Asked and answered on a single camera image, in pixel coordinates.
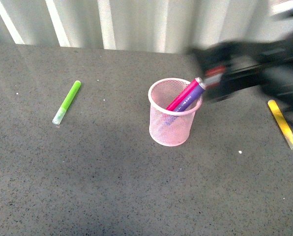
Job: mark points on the white curtain backdrop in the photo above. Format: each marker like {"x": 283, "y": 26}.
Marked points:
{"x": 162, "y": 26}

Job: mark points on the pink marker pen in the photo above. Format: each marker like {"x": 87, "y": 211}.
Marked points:
{"x": 183, "y": 94}

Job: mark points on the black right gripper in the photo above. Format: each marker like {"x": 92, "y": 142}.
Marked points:
{"x": 230, "y": 66}

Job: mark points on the pink mesh pen cup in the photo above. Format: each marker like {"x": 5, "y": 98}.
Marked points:
{"x": 170, "y": 128}

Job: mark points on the green marker pen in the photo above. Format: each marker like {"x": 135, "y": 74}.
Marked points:
{"x": 66, "y": 103}

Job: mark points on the purple marker pen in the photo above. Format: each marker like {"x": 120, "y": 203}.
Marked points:
{"x": 189, "y": 98}

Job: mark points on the yellow marker pen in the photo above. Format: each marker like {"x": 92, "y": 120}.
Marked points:
{"x": 281, "y": 121}

